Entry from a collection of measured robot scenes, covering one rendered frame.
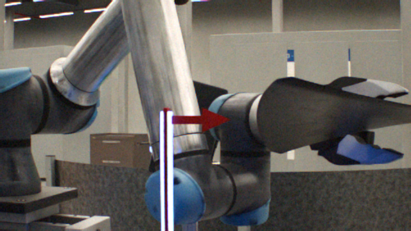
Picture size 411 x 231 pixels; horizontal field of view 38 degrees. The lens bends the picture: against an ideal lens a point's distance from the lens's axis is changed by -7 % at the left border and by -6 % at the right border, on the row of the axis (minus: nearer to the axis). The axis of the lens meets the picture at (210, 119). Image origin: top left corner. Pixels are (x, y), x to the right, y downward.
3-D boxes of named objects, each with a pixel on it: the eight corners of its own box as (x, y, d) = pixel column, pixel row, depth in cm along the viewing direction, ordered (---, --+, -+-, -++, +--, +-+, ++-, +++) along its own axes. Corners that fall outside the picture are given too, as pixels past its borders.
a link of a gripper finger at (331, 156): (376, 138, 72) (329, 117, 79) (367, 137, 71) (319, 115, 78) (365, 176, 73) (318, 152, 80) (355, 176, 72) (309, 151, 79)
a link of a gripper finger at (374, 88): (425, 74, 71) (370, 95, 79) (396, 65, 68) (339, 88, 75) (429, 98, 71) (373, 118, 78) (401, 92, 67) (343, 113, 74)
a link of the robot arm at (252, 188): (192, 226, 91) (192, 151, 91) (237, 216, 100) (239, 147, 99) (237, 233, 86) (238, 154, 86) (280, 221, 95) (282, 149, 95)
